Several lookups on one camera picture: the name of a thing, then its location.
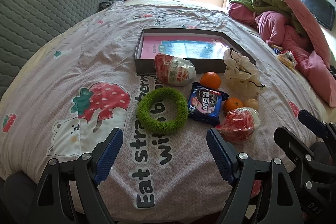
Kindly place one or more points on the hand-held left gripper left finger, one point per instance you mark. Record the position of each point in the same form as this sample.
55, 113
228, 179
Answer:
109, 155

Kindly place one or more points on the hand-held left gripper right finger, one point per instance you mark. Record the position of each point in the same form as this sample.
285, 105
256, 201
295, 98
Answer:
220, 155

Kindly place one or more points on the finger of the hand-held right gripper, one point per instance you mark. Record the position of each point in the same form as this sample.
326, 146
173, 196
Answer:
286, 138
305, 117

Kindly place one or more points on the small bagged red fruit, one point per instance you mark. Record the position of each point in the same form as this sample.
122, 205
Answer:
239, 125

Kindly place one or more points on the orange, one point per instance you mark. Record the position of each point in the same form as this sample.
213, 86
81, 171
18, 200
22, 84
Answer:
210, 80
233, 106

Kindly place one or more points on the blue cookie packet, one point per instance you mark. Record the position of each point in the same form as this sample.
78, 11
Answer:
206, 106

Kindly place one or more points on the green fuzzy scrunchie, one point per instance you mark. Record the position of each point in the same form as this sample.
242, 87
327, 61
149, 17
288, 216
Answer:
143, 113

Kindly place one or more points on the grey cardboard box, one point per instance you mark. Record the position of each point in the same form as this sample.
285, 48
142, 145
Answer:
144, 65

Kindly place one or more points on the labelled bagged red fruit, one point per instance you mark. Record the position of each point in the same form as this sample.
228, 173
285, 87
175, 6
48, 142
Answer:
173, 70

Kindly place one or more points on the yellow biscuit pack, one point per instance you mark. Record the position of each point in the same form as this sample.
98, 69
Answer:
284, 60

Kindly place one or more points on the floral wrapper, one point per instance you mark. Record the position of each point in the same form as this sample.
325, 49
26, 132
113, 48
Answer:
291, 56

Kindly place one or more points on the small blue snack packet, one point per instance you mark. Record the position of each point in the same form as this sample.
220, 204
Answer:
276, 50

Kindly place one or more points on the small biscuit pack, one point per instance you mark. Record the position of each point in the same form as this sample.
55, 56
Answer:
275, 46

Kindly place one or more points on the pink and green bedding pile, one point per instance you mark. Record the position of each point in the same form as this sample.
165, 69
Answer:
275, 27

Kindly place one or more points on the pink quilted comforter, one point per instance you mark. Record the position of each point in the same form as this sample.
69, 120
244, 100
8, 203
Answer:
302, 11

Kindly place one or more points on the black television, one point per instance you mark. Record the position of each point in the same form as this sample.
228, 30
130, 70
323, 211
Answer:
319, 10

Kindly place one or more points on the green blanket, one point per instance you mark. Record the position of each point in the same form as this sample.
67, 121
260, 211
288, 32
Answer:
265, 1

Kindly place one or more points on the dark blue patterned cloth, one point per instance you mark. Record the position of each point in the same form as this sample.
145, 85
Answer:
105, 5

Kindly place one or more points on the grey quilted headboard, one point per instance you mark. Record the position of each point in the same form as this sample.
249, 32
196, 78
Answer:
39, 8

